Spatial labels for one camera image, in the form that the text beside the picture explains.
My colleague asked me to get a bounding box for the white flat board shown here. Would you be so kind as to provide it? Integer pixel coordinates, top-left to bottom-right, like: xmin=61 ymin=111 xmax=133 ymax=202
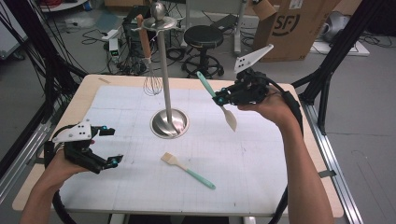
xmin=309 ymin=39 xmax=372 ymax=58

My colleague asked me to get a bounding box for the brown cardboard box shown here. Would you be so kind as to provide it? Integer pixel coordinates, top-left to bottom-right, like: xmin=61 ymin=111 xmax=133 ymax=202
xmin=250 ymin=0 xmax=342 ymax=63

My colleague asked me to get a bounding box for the left gripper black cable sleeve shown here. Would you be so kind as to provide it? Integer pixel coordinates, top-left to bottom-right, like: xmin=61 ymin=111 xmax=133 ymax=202
xmin=43 ymin=124 xmax=78 ymax=224

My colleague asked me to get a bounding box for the cream spatula with mint handle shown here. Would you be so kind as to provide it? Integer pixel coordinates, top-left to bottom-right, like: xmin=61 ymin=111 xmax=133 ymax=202
xmin=195 ymin=70 xmax=238 ymax=133

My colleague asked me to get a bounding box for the person's left hand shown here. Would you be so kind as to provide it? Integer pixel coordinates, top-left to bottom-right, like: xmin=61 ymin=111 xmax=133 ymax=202
xmin=43 ymin=148 xmax=92 ymax=191

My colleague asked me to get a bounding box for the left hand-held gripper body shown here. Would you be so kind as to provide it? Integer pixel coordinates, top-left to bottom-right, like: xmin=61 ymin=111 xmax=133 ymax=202
xmin=51 ymin=120 xmax=106 ymax=175

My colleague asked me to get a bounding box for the grey white appliance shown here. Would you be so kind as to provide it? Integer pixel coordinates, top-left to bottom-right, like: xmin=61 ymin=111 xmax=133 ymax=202
xmin=321 ymin=10 xmax=351 ymax=43

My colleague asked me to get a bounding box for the power supply with green display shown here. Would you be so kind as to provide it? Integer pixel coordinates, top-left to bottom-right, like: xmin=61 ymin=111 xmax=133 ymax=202
xmin=108 ymin=37 xmax=121 ymax=63

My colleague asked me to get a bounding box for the aluminium rail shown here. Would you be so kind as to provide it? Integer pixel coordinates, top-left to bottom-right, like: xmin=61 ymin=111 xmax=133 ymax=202
xmin=300 ymin=101 xmax=363 ymax=224
xmin=0 ymin=105 xmax=60 ymax=203

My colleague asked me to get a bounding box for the white grid mat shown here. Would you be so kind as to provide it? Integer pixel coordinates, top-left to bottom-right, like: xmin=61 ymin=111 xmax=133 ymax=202
xmin=58 ymin=85 xmax=292 ymax=217

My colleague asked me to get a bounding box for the whisk with wooden handle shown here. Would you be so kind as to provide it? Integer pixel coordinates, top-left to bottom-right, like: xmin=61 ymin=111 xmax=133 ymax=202
xmin=135 ymin=13 xmax=164 ymax=97

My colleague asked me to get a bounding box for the white round table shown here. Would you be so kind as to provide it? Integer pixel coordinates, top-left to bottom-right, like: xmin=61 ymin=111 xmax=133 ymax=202
xmin=38 ymin=0 xmax=90 ymax=13

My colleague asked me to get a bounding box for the white power strip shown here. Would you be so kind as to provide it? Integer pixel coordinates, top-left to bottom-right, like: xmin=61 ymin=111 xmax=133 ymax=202
xmin=101 ymin=28 xmax=121 ymax=42

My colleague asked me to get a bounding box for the right gripper black cable sleeve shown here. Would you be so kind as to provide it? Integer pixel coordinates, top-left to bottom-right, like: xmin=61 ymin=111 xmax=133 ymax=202
xmin=264 ymin=76 xmax=304 ymax=224

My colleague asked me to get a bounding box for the steel utensil stand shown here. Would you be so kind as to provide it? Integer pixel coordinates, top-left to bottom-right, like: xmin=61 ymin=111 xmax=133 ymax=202
xmin=130 ymin=1 xmax=190 ymax=140

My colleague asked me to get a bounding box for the black round stool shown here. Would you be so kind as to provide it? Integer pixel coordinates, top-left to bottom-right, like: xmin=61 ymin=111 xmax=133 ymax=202
xmin=181 ymin=24 xmax=225 ymax=79

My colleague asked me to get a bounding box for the gripper black cable sleeve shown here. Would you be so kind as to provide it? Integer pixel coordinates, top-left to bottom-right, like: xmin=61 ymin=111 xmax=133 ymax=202
xmin=264 ymin=76 xmax=304 ymax=224
xmin=43 ymin=124 xmax=78 ymax=224

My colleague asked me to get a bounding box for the white metal stand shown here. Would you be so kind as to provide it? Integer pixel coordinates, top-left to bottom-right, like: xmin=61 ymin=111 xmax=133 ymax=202
xmin=233 ymin=0 xmax=250 ymax=59

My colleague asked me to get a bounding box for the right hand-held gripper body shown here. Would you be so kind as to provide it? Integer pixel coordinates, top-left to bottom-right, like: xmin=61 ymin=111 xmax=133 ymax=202
xmin=228 ymin=43 xmax=275 ymax=106

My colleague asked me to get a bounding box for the person's right hand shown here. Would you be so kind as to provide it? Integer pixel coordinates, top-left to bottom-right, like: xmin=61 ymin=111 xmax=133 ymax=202
xmin=237 ymin=88 xmax=297 ymax=131

